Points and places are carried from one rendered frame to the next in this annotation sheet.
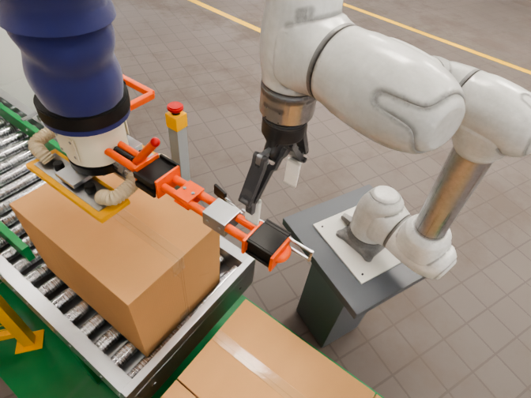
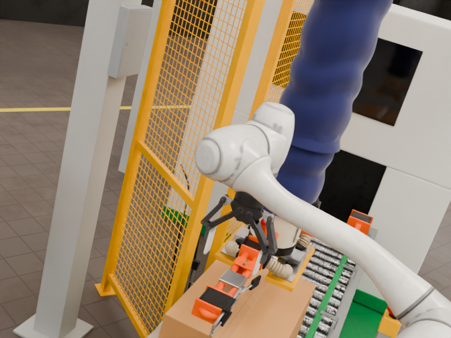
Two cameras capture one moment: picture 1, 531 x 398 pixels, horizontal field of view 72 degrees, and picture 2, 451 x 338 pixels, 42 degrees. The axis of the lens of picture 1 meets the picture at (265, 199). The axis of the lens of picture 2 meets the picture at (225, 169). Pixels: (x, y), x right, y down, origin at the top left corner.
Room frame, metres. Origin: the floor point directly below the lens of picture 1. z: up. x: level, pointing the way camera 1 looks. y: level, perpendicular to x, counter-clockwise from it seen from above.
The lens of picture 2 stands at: (0.13, -1.25, 2.14)
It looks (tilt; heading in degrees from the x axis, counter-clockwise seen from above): 21 degrees down; 76
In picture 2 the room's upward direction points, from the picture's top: 16 degrees clockwise
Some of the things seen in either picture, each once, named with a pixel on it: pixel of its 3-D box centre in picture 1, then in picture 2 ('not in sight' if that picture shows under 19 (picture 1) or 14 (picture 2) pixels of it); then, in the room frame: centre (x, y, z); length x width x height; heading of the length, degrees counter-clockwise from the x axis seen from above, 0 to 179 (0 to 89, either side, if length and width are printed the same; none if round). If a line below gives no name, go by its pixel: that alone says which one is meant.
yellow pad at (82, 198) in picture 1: (75, 179); (243, 239); (0.72, 0.55, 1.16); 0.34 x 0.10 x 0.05; 61
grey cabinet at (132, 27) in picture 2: not in sight; (130, 41); (0.21, 1.30, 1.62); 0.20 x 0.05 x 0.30; 60
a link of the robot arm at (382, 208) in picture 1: (378, 213); not in sight; (0.98, -0.44, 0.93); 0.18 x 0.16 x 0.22; 45
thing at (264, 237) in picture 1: (265, 245); (212, 304); (0.50, -0.01, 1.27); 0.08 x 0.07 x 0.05; 61
